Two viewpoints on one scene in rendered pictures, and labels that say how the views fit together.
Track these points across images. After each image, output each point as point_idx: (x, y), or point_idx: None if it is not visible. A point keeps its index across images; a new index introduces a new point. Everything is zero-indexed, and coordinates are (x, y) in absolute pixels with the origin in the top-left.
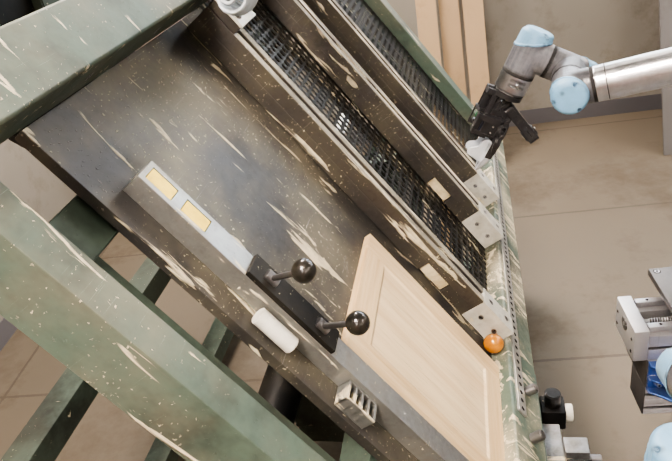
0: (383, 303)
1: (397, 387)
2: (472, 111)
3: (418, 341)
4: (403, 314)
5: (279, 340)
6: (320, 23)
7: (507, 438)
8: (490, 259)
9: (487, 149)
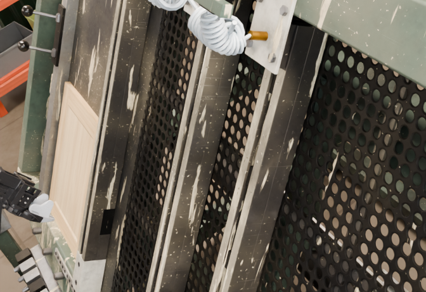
0: (81, 128)
1: (61, 121)
2: (31, 186)
3: (75, 159)
4: (81, 149)
5: None
6: (198, 83)
7: (57, 229)
8: None
9: (30, 204)
